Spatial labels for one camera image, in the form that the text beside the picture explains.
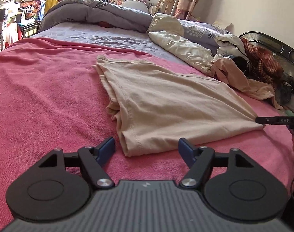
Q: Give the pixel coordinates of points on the lilac patterned pillow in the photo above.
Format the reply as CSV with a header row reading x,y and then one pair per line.
x,y
202,32

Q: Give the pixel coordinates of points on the dark navy cloth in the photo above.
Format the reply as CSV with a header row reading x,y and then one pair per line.
x,y
238,60

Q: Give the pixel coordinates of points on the pink blanket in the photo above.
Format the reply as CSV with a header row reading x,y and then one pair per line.
x,y
40,89

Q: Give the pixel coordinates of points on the yellow bag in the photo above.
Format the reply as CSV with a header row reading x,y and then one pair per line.
x,y
51,6

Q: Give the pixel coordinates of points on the white chair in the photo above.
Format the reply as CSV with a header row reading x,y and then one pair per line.
x,y
134,6

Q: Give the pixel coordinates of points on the beige t-shirt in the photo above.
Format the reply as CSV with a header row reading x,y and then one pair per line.
x,y
173,101

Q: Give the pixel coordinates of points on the cream satin cloth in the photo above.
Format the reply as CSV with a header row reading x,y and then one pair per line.
x,y
185,50

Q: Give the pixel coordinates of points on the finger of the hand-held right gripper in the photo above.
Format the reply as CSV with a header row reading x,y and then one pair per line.
x,y
277,120

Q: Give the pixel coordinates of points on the pale green cloth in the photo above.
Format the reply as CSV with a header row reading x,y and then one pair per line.
x,y
289,113

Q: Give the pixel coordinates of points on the red plaid cloth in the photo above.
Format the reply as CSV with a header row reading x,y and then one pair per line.
x,y
263,62

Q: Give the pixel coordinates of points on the grey patterned quilt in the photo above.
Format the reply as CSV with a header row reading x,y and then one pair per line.
x,y
101,11

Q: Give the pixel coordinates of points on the cream pillow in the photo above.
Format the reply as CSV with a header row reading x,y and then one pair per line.
x,y
166,24

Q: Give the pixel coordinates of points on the lilac bed sheet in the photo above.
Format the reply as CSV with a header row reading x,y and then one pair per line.
x,y
88,36

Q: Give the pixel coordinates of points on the black metal headboard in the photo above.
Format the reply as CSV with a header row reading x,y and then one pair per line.
x,y
282,47

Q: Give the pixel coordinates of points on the colourful printed box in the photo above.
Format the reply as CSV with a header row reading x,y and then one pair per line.
x,y
29,9

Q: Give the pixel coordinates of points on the white jacket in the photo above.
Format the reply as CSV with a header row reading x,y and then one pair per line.
x,y
230,42

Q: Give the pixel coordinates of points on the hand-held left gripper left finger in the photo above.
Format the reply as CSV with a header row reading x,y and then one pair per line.
x,y
106,148

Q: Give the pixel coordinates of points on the red cloth item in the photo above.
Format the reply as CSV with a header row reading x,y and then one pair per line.
x,y
105,24

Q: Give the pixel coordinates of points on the white desk calendar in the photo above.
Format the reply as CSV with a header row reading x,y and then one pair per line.
x,y
222,25

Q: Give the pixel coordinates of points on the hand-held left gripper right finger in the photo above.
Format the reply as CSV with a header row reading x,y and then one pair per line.
x,y
186,151

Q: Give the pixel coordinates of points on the dark grey cloth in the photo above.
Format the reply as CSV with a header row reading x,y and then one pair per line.
x,y
284,90

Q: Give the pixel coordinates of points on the peach garment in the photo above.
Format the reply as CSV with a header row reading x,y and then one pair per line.
x,y
234,75

